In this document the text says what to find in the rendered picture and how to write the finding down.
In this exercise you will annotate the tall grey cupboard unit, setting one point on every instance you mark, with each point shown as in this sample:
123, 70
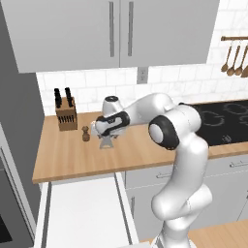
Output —
19, 97

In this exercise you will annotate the black hob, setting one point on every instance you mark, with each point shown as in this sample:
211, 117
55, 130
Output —
226, 126

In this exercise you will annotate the narrow grey wall cupboard door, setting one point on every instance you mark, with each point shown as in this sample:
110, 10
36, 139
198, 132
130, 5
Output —
171, 32

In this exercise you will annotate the open white drawer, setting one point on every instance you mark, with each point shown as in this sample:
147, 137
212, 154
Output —
84, 213

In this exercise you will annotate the wooden tool rail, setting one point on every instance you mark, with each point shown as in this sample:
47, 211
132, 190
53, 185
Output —
234, 38

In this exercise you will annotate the grey wall socket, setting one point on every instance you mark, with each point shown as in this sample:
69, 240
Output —
142, 75

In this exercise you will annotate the grey drawer front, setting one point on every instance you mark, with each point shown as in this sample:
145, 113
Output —
145, 179
226, 171

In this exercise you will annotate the built-in grey oven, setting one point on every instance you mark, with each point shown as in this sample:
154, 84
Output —
11, 200

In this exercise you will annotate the hanging wooden spoon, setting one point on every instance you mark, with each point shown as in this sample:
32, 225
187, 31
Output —
245, 73
230, 71
238, 70
225, 67

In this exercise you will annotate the wide grey wall cupboard door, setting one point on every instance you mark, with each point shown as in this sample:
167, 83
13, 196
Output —
64, 32

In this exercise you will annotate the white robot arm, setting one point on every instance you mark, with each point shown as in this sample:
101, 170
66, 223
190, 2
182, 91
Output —
190, 155

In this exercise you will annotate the grey base cupboard door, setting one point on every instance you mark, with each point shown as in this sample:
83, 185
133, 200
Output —
226, 200
143, 213

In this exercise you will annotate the brown wooden knife block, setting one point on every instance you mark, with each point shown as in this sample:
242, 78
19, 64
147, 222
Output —
67, 117

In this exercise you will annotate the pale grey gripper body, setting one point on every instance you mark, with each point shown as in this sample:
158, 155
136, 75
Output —
107, 142

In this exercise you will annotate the small brown pepper mill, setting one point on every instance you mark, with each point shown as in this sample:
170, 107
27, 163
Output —
86, 135

